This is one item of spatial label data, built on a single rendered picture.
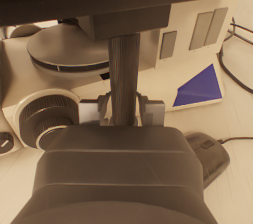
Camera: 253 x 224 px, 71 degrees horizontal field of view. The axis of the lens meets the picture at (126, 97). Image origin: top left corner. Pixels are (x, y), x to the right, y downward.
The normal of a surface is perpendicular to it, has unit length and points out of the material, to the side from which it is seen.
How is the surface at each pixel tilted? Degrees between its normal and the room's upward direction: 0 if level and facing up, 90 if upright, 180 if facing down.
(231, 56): 0
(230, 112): 0
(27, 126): 90
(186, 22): 90
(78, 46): 0
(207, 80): 48
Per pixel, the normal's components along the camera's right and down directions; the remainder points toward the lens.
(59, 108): 0.46, 0.59
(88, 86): 0.37, 0.03
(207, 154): 0.39, -0.66
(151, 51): -0.89, 0.29
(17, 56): 0.01, -0.75
